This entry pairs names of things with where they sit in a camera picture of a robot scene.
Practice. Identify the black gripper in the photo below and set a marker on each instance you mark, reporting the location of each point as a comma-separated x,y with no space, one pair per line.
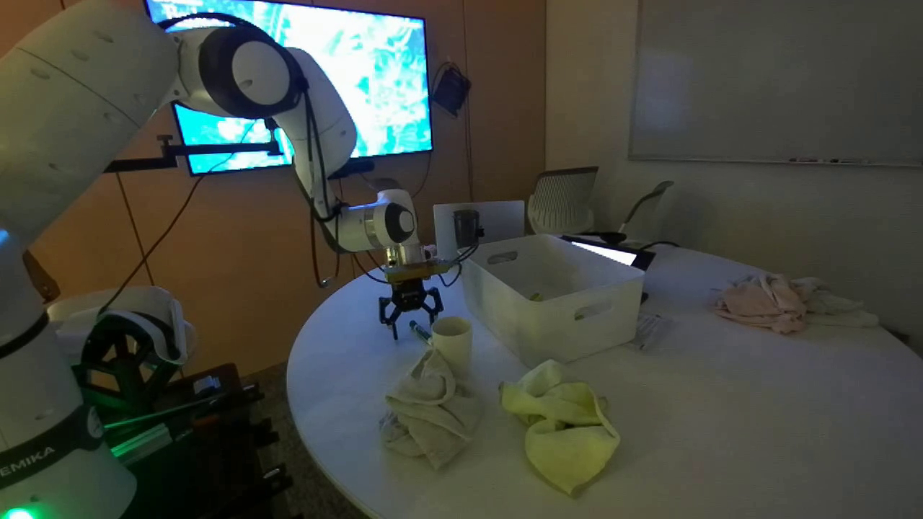
410,286

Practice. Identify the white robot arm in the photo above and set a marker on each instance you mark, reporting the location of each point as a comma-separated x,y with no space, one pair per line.
67,118

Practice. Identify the white plastic box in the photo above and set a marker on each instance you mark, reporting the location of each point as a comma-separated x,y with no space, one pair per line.
557,319

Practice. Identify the grey white cloth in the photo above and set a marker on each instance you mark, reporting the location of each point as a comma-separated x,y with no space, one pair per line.
433,413

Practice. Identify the white upright panel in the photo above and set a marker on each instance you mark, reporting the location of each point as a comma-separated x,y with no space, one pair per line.
506,220

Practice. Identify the pale green cloth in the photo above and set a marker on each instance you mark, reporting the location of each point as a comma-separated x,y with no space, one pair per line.
566,442

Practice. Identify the black tablet lit screen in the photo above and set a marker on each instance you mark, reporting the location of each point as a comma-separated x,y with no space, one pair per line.
608,252

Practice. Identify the white VR headset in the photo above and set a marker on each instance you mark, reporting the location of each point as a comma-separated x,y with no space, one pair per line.
145,319

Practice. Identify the black mounting bar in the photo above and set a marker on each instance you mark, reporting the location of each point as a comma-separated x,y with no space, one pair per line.
145,164

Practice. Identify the pink crumpled cloth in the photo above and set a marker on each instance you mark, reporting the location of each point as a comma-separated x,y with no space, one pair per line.
765,303

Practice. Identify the white crumpled cloth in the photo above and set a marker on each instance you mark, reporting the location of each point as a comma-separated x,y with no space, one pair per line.
837,303

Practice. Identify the black wall device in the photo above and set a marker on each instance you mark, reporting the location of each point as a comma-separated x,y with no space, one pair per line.
451,89

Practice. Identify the wall television screen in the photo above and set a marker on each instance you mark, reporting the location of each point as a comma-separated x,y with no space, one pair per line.
384,77

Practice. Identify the wall whiteboard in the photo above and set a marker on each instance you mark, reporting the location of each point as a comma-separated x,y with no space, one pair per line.
768,77

